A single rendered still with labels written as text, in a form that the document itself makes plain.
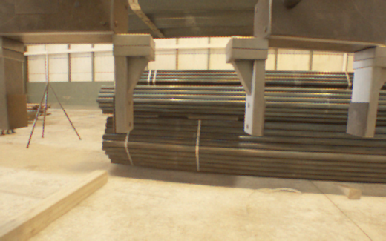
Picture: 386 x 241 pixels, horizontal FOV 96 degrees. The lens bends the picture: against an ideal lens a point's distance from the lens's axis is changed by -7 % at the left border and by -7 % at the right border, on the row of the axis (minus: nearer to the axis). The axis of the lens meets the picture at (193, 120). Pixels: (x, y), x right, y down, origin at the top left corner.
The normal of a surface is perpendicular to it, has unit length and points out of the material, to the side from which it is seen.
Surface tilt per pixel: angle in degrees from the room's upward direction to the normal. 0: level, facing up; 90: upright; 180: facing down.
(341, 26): 90
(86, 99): 90
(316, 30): 90
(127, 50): 90
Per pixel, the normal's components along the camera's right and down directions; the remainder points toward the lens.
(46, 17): 0.02, 0.11
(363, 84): -1.00, -0.02
